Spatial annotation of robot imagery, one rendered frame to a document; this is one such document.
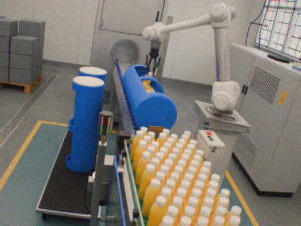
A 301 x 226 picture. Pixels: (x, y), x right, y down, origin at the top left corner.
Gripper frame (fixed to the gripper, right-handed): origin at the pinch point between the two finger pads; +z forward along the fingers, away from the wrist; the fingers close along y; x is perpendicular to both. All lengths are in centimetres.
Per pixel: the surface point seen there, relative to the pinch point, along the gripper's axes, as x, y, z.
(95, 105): -5, 43, 39
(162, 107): 66, 3, 8
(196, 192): 144, 4, 15
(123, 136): 80, 27, 24
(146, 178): 128, 21, 20
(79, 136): -3, 53, 69
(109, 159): 86, 34, 37
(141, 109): 66, 16, 11
